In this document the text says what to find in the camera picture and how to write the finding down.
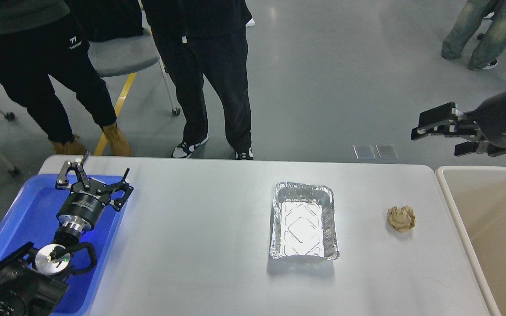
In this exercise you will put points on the crumpled brown paper ball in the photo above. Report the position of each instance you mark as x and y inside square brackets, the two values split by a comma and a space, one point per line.
[401, 219]

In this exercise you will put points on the beige plastic bin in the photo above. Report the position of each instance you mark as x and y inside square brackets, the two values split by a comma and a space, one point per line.
[476, 197]

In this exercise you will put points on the person in black trousers middle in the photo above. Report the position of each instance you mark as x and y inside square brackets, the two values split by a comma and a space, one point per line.
[202, 40]

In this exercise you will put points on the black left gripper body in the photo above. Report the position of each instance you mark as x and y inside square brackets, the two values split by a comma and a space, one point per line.
[84, 207]

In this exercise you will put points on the aluminium foil tray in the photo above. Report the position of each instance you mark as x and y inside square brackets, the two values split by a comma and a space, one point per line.
[303, 223]

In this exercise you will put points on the floor socket plate right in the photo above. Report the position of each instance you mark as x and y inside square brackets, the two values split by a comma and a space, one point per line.
[387, 152]

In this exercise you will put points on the person in black trousers left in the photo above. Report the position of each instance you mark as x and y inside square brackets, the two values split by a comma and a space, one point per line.
[40, 40]

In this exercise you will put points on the blue plastic tray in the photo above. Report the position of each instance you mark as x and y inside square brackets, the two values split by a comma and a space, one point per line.
[32, 218]

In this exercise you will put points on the person in black trousers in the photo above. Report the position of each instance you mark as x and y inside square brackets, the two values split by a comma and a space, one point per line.
[40, 40]
[202, 40]

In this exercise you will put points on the grey office chair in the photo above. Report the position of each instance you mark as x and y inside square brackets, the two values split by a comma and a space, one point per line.
[125, 56]

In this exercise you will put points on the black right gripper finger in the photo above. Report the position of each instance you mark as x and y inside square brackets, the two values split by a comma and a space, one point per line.
[445, 120]
[478, 147]

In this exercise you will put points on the floor socket plate left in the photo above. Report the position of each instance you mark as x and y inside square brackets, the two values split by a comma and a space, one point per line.
[364, 152]

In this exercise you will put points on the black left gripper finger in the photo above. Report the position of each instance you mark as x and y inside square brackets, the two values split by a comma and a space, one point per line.
[62, 182]
[123, 186]

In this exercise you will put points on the floor socket plate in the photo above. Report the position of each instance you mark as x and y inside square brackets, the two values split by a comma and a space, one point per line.
[387, 152]
[364, 152]

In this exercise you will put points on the black bag on chair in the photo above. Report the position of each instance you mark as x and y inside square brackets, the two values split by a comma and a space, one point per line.
[103, 20]

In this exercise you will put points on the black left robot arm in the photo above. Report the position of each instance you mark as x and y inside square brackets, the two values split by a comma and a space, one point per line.
[54, 241]

